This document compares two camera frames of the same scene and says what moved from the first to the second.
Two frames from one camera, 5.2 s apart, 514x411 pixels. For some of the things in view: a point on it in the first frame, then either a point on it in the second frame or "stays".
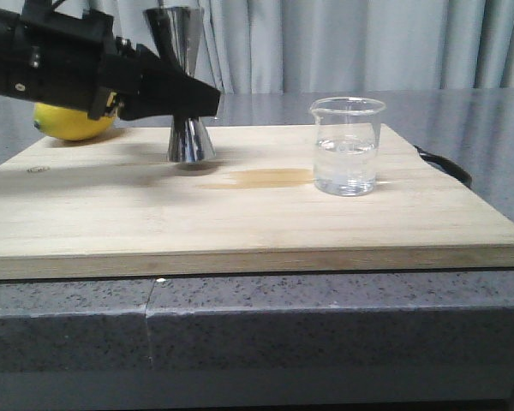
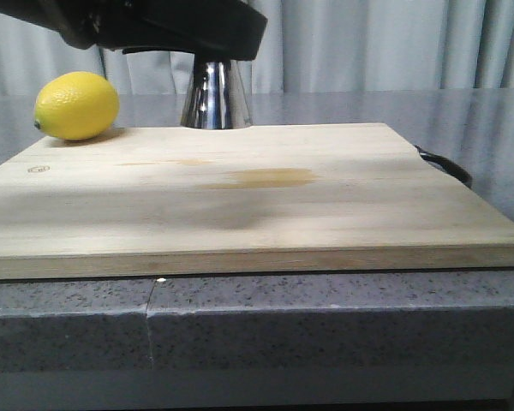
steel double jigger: [188, 139] → [217, 98]
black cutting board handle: [449, 166] stays
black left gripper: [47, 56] → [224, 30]
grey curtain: [256, 45] stays
